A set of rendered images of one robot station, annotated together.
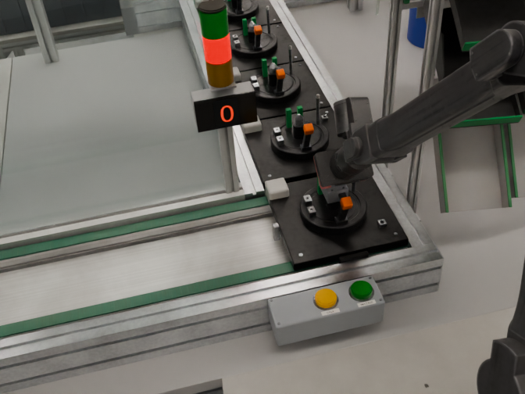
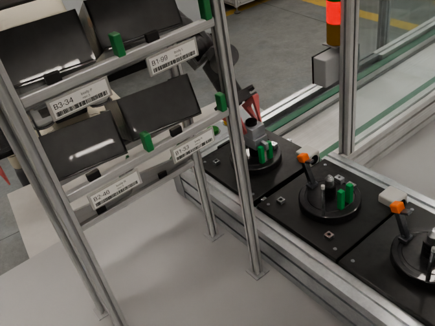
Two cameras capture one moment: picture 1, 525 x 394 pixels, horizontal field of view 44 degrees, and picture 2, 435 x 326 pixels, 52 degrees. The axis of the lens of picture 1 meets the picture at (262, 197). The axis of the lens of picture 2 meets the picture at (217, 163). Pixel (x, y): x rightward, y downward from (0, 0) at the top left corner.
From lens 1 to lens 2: 1.97 m
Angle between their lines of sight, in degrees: 99
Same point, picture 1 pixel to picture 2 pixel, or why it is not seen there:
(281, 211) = (291, 146)
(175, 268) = (336, 119)
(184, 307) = (302, 96)
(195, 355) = not seen: hidden behind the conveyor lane
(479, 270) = (151, 214)
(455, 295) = (165, 193)
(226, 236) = (325, 144)
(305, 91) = (388, 273)
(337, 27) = not seen: outside the picture
